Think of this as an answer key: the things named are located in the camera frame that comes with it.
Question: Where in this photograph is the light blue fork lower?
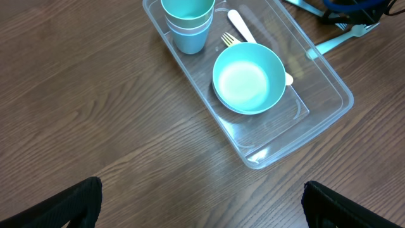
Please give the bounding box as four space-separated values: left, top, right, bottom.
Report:
316 23 380 54

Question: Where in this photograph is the light blue bowl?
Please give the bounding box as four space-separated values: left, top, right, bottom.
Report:
212 42 294 115

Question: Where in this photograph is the teal cup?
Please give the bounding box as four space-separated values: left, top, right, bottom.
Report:
161 0 215 29

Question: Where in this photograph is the white plastic spoon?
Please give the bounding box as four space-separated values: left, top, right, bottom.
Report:
227 9 294 87

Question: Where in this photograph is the light blue fork upper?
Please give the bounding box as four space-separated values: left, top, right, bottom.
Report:
284 0 347 30

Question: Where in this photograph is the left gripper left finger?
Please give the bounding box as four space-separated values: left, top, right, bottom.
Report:
1 177 103 228

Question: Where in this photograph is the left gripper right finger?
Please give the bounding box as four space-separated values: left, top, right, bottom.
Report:
301 180 401 228

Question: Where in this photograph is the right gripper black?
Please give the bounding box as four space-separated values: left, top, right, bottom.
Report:
320 0 404 25

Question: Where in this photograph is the light blue fork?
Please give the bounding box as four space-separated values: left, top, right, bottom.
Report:
316 23 380 54
284 0 347 30

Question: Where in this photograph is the blue cup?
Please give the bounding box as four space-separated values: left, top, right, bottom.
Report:
166 19 212 54

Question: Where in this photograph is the clear plastic container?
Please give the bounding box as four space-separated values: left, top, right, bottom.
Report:
143 0 354 169

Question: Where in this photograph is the right blue cable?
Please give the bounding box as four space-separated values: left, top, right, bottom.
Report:
322 0 393 14

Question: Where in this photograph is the yellow plastic fork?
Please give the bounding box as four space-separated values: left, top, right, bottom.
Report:
221 32 240 47

